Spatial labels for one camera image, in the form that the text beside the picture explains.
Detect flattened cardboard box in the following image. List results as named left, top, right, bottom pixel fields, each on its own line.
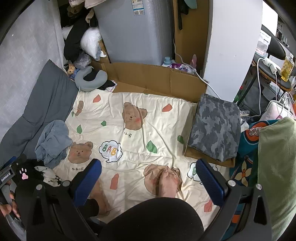
left=90, top=60, right=208, bottom=103

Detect person's left forearm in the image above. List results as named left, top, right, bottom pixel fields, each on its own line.
left=13, top=154, right=41, bottom=188

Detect white cable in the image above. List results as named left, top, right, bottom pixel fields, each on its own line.
left=173, top=35, right=232, bottom=100

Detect white detergent bottle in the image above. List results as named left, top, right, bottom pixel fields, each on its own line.
left=162, top=56, right=176, bottom=67

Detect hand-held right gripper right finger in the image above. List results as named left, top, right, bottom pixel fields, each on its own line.
left=195, top=159, right=272, bottom=241

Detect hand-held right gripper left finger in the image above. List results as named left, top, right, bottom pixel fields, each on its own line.
left=24, top=159, right=102, bottom=241

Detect small plush bear doll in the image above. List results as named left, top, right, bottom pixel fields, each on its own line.
left=64, top=62, right=80, bottom=80

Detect yellow clear bottle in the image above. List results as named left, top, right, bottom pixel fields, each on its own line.
left=280, top=54, right=295, bottom=82

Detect teal flower patterned blanket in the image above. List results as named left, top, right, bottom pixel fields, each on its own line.
left=223, top=120, right=264, bottom=241

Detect folded grey camouflage garment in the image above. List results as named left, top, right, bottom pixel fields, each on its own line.
left=187, top=93, right=241, bottom=163

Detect green fleece blanket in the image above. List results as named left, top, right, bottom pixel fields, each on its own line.
left=251, top=117, right=296, bottom=241

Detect folded brown garment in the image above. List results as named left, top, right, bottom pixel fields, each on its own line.
left=184, top=103, right=236, bottom=168

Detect clear plastic bag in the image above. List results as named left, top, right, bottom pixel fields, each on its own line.
left=73, top=52, right=92, bottom=69

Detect black and white fluffy garment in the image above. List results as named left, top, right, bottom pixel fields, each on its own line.
left=35, top=166, right=62, bottom=187

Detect white plastic bag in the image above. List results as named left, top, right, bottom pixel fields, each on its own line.
left=80, top=27, right=103, bottom=58

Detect pile of black clothes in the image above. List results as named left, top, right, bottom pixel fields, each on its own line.
left=63, top=14, right=99, bottom=62

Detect person's bare foot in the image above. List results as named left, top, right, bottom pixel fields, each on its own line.
left=156, top=169, right=183, bottom=198

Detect grey neck pillow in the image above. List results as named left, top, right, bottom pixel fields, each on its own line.
left=74, top=66, right=107, bottom=92

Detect floral printed cloth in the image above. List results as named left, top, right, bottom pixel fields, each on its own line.
left=98, top=79, right=118, bottom=92

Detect tall cardboard sheet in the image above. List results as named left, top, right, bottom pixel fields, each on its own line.
left=173, top=0, right=210, bottom=75

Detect person's left hand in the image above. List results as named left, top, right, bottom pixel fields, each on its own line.
left=0, top=180, right=21, bottom=219

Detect black chair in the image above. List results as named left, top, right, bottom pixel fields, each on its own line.
left=236, top=24, right=293, bottom=116

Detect white power strip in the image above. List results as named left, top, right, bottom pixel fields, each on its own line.
left=262, top=57, right=278, bottom=72

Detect cream bear printed blanket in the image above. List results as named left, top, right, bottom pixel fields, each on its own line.
left=53, top=89, right=232, bottom=223

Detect black cloth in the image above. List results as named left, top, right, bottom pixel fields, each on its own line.
left=83, top=70, right=116, bottom=91

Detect light blue denim pants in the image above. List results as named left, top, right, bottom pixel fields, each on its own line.
left=35, top=120, right=73, bottom=168

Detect pink white case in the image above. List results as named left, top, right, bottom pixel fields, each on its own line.
left=259, top=101, right=294, bottom=122

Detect purple packet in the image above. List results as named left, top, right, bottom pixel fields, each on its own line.
left=170, top=63, right=197, bottom=75

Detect grey wrapped appliance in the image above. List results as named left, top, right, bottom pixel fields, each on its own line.
left=94, top=0, right=175, bottom=66

